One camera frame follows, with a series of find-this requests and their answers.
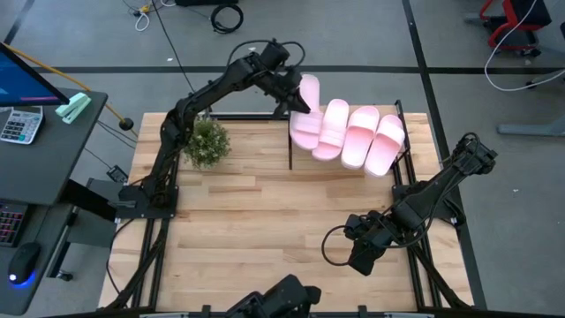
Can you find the red and black chair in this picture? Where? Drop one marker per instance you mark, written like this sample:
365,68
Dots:
512,17

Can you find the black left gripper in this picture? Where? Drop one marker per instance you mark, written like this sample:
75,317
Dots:
282,84

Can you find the wooden shelf with black frame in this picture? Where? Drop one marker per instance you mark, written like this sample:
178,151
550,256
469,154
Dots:
290,154

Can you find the grey calculator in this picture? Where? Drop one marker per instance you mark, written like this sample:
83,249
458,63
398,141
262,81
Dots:
20,124

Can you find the mint green stapler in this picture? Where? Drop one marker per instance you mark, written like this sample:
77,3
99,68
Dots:
73,107

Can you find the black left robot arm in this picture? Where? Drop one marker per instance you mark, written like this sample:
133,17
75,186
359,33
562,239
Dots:
176,132

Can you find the black aluminium rig frame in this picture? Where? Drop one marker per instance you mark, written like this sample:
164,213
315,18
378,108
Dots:
247,116

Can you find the green artificial plant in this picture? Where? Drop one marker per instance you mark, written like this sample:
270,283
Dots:
207,143

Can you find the black office desk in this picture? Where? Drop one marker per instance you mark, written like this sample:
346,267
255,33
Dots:
44,168

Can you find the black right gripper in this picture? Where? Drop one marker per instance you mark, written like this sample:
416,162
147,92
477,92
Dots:
371,234

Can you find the black round pole base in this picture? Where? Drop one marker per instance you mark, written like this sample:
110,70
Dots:
126,123

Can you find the black angular object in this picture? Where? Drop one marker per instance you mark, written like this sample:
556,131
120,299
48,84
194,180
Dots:
282,300

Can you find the computer monitor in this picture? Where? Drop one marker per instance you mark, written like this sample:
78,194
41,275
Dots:
22,84

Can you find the pink foam slide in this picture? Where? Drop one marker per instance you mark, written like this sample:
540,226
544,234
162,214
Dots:
306,130
359,141
385,150
331,132

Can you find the yellow slanted pole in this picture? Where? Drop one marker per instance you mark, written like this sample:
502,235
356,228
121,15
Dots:
66,77

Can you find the backlit black keyboard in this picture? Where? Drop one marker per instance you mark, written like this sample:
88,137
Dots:
11,223

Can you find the black computer mouse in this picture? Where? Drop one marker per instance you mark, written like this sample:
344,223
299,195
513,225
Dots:
23,262

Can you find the black power adapter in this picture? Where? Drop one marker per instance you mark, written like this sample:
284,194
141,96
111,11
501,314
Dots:
117,174

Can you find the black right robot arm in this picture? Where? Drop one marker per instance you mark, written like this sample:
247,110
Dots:
432,194

